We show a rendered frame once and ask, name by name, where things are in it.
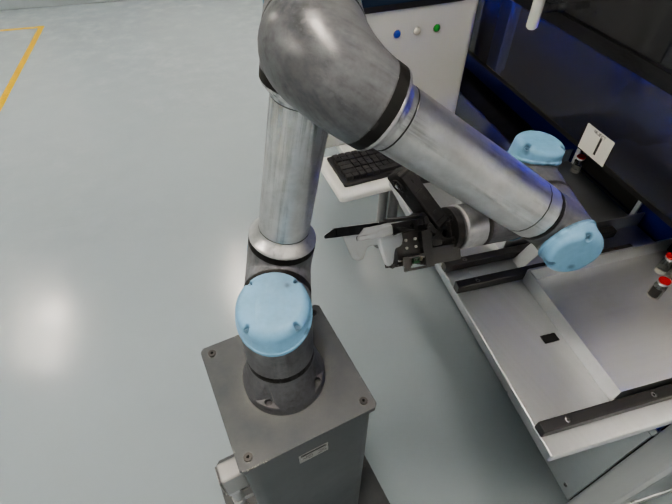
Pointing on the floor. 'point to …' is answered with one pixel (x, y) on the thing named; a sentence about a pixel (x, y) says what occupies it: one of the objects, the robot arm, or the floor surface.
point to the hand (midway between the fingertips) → (337, 233)
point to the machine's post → (632, 473)
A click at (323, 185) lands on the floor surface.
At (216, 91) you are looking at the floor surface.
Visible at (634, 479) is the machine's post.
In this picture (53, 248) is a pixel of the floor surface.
